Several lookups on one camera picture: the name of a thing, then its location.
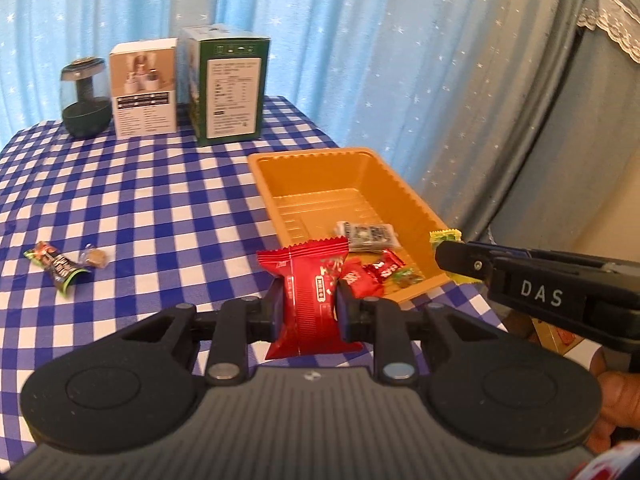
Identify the small red candy packet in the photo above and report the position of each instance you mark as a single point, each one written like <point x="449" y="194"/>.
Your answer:
<point x="357" y="277"/>
<point x="385" y="265"/>

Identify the grey cloth cover with lace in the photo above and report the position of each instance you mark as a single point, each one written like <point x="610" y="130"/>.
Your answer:
<point x="550" y="110"/>

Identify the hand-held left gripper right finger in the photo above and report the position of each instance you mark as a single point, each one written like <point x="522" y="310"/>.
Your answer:
<point x="350" y="315"/>

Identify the yellow candy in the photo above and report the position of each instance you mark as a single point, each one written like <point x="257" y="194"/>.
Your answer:
<point x="445" y="236"/>

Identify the orange patterned box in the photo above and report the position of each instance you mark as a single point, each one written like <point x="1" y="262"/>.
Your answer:
<point x="557" y="337"/>

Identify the light blue starred curtain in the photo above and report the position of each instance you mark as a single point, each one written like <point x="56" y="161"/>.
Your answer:
<point x="350" y="35"/>

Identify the large red snack packet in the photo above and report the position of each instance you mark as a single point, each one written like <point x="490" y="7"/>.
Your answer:
<point x="310" y="285"/>

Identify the green product box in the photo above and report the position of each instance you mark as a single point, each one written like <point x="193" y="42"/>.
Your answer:
<point x="230" y="95"/>

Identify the white product box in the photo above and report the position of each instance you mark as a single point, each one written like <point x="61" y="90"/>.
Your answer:
<point x="145" y="110"/>

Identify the clear wrapped caramel candy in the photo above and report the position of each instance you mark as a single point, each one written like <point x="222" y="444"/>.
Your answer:
<point x="96" y="258"/>

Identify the orange plastic tray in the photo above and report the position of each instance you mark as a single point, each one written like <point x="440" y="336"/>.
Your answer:
<point x="320" y="180"/>

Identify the blue white checkered tablecloth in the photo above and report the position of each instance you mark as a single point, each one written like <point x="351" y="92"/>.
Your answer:
<point x="150" y="200"/>

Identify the green black snack packet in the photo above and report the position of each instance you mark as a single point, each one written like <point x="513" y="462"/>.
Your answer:
<point x="57" y="265"/>

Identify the green candy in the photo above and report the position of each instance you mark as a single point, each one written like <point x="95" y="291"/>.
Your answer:
<point x="407" y="277"/>

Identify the person's right hand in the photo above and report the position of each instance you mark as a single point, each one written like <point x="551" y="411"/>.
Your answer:
<point x="622" y="400"/>

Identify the red white patterned cloth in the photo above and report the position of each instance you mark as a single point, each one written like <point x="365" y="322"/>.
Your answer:
<point x="605" y="465"/>

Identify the silver snack packet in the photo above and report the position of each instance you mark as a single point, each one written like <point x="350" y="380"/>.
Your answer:
<point x="367" y="235"/>

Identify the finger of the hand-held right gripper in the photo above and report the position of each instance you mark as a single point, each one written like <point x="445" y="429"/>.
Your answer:
<point x="525" y="255"/>
<point x="460" y="260"/>

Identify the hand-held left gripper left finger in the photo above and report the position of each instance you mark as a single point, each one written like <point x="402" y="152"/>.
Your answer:
<point x="265" y="312"/>

